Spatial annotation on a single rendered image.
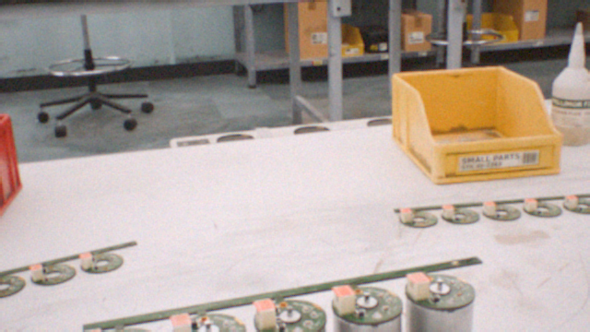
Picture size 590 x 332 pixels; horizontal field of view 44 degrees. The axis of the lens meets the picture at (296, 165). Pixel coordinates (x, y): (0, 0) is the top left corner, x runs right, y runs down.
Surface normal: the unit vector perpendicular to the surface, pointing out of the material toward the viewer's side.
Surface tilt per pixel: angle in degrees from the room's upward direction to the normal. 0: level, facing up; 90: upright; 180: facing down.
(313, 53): 89
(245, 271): 0
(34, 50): 90
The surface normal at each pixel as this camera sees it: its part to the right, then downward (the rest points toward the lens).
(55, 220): -0.04, -0.94
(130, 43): 0.25, 0.30
